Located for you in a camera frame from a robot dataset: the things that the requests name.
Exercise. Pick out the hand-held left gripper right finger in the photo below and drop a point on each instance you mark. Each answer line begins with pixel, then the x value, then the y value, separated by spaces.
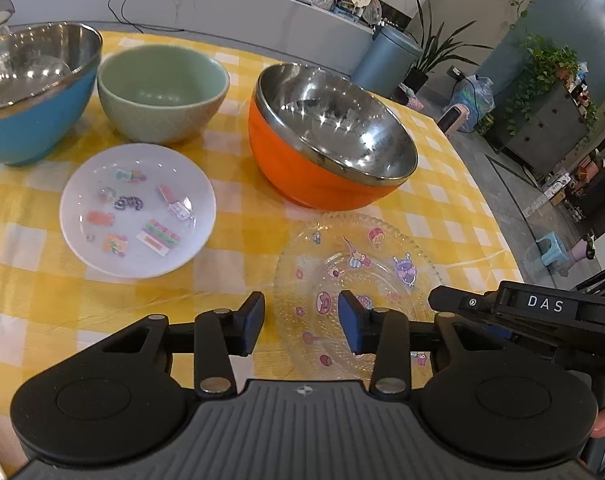
pixel 350 321

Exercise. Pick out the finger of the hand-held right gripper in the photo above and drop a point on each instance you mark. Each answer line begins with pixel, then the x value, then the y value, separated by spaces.
pixel 457 301

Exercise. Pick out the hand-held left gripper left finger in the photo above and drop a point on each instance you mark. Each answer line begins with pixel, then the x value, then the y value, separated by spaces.
pixel 252 321

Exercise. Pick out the clear glass cartoon plate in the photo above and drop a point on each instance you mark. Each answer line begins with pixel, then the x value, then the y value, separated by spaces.
pixel 382 255

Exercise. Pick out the orange steel bowl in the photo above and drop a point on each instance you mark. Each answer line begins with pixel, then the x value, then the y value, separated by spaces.
pixel 302 170

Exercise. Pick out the white sticker plate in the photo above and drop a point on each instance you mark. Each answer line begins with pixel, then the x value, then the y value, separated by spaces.
pixel 137 210

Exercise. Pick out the green ceramic bowl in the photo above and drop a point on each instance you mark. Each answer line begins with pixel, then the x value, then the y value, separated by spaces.
pixel 157 110

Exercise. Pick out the blue steel bowl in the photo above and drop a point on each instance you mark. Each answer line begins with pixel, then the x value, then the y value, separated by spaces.
pixel 32 125

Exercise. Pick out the small blue stool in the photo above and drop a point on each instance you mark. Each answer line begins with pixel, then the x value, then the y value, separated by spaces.
pixel 547 252

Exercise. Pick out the yellow checked tablecloth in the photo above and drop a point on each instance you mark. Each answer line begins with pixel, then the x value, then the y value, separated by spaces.
pixel 447 200

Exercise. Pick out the small pink heater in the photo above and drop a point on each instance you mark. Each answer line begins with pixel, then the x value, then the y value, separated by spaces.
pixel 452 119

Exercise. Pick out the grey cabinet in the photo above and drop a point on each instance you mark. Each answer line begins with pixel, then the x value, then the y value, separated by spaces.
pixel 547 130

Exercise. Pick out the large water jug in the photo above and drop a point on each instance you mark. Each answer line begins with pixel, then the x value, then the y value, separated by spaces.
pixel 475 100

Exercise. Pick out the pink slippers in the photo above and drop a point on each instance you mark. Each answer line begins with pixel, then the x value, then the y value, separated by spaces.
pixel 412 97

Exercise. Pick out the green ivy plant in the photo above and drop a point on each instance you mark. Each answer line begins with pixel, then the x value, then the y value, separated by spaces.
pixel 542 70

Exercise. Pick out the long-leaf potted plant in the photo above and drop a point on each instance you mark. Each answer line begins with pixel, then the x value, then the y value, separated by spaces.
pixel 432 50

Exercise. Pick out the grey-blue trash can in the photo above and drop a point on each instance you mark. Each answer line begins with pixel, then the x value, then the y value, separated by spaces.
pixel 382 60

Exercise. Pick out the white marble counter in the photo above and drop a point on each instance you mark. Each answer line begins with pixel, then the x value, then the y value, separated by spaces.
pixel 207 5

